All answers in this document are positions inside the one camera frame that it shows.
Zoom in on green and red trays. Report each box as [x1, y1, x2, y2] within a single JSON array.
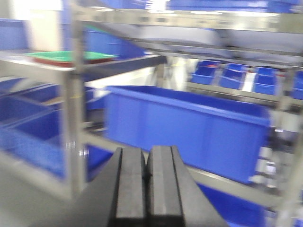
[[26, 51, 116, 68]]

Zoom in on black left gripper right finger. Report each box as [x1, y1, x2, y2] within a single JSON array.
[[147, 146, 184, 227]]

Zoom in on large blue plastic bin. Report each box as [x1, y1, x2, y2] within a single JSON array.
[[105, 86, 271, 183]]

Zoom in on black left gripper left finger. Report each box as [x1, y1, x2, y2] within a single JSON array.
[[109, 147, 147, 227]]

